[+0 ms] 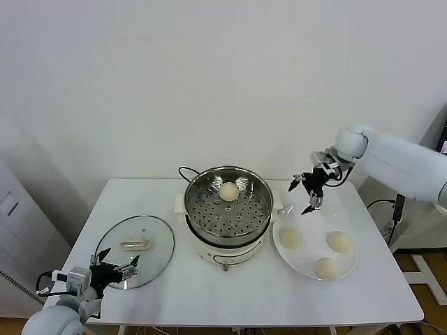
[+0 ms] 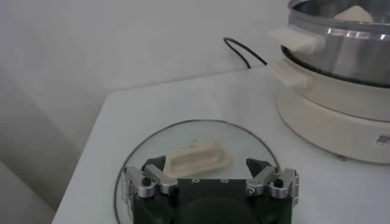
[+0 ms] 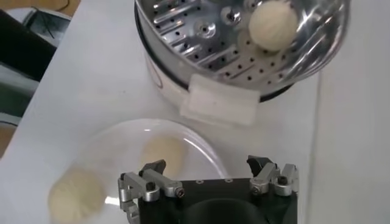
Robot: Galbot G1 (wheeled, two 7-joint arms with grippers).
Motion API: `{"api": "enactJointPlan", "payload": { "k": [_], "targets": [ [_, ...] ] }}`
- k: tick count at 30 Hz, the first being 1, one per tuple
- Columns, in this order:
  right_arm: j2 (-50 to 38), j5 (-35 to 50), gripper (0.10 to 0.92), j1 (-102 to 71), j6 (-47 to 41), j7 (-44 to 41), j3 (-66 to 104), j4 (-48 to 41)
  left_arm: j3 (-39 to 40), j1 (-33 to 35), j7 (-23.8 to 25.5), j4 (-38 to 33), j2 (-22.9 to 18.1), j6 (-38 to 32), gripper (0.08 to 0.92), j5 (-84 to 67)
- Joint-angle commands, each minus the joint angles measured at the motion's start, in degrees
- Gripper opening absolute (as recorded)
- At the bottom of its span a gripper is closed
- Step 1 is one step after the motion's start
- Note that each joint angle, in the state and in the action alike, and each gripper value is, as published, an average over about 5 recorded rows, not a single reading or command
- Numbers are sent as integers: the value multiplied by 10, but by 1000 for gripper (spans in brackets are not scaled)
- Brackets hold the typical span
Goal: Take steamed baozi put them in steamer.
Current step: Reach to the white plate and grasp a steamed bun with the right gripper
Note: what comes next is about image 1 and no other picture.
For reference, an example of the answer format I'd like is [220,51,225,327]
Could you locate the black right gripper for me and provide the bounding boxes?
[288,168,329,216]

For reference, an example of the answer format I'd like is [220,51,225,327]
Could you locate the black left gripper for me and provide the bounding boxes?
[89,247,141,299]

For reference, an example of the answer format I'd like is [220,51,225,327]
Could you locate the round glass pot lid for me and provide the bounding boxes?
[94,215,175,290]

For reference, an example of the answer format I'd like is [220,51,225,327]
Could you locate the white steamed baozi bun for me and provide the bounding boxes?
[314,257,340,281]
[326,230,353,253]
[279,228,303,250]
[218,182,240,202]

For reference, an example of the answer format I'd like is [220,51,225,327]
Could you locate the perforated steel steamer basket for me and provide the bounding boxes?
[183,166,273,245]

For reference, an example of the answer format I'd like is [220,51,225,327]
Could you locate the round white plate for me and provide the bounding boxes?
[272,205,360,282]

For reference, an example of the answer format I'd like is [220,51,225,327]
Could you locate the white cabinet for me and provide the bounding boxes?
[0,153,73,320]

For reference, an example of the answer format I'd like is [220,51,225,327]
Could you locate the cream electric cooker base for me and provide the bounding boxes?
[173,190,284,272]

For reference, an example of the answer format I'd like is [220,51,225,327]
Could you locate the black laptop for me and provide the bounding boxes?
[434,104,447,154]

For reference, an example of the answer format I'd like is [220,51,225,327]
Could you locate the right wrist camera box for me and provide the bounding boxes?
[310,149,342,172]

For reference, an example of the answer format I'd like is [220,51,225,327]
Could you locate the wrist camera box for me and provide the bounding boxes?
[310,149,342,172]
[52,266,93,296]

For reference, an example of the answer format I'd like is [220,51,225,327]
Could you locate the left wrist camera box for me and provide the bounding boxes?
[52,266,93,296]

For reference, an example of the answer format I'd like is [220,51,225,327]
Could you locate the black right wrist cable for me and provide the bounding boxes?
[326,163,352,186]

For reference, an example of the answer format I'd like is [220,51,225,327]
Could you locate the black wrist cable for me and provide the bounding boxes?
[35,271,55,298]
[326,163,352,186]

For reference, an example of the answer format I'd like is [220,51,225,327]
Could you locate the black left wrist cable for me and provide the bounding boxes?
[35,271,55,298]

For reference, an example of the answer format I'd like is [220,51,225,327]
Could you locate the black adapter power cable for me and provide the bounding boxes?
[366,193,406,246]

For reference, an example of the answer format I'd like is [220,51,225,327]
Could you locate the black cooker power cable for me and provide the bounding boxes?
[177,166,200,183]

